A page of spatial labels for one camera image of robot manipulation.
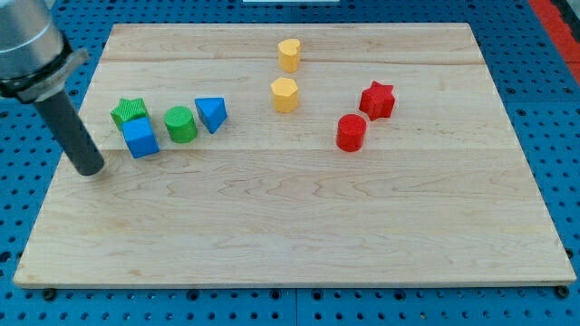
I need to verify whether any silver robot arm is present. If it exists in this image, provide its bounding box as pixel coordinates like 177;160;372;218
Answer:
1;0;90;103

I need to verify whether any red star block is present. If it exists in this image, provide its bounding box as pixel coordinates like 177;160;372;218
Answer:
359;81;396;121

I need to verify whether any green star block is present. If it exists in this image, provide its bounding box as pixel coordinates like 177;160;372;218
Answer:
110;98;149;131

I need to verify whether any light wooden board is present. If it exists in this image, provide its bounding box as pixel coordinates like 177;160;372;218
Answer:
14;23;576;289

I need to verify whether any red cylinder block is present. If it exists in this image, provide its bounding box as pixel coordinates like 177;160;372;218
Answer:
335;114;367;152

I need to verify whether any yellow hexagon block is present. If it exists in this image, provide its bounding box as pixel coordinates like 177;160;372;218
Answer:
270;77;299;113

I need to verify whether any blue triangle block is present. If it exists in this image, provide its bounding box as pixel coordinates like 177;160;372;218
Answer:
194;97;227;134

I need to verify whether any yellow heart block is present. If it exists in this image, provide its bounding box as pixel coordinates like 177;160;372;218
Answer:
277;38;301;73

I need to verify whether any green cylinder block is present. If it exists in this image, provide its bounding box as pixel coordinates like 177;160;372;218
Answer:
164;106;198;143

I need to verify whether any blue cube block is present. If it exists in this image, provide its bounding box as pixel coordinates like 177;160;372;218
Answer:
121;117;160;158

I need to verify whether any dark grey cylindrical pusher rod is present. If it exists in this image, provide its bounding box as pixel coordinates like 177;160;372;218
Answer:
34;91;104;176

